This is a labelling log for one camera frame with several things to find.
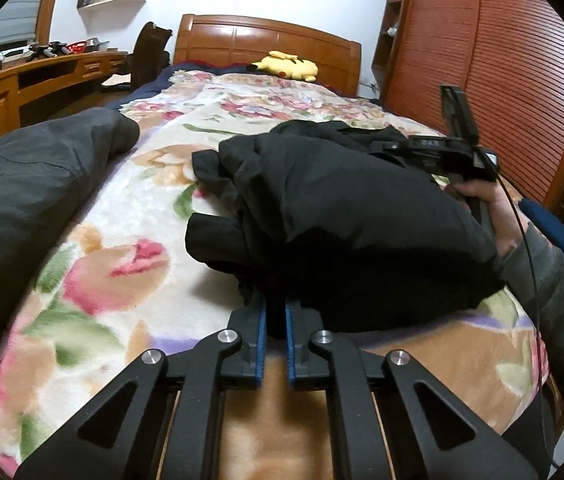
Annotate navy blue bolster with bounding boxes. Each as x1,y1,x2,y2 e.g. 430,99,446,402
519,197,564,282

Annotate wooden bed headboard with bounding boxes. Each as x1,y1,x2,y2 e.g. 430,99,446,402
173,14,363,98

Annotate yellow plush toy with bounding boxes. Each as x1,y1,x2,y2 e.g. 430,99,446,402
247,50,319,83

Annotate wooden louvred wardrobe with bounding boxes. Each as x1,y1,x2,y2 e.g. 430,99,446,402
372,0,564,221

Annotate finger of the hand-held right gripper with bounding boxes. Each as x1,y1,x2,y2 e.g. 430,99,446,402
369,140,409,160

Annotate person's right hand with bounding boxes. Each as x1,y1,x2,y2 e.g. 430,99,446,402
443,180,530,262

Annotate person's right forearm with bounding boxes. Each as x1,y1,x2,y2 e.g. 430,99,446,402
493,222,564,443

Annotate black cable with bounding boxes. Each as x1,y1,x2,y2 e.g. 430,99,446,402
482,152,563,466

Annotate dark wooden chair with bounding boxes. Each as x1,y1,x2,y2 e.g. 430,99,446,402
101,21,173,93

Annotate black tools on desk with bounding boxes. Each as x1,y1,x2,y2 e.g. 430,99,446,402
28,42,70,62

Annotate black coat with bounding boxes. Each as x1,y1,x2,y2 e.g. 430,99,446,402
184,120,508,337

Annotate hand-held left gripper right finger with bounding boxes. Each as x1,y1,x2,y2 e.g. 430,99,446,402
284,299,539,480

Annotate wooden window frame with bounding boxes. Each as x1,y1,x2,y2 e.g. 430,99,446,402
33,0,69,47

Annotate floral blanket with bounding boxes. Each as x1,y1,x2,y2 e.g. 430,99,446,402
0,67,563,480

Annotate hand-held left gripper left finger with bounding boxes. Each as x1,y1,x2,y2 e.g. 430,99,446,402
14,297,269,480

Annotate dark grey garment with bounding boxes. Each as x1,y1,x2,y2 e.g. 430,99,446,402
0,107,141,363

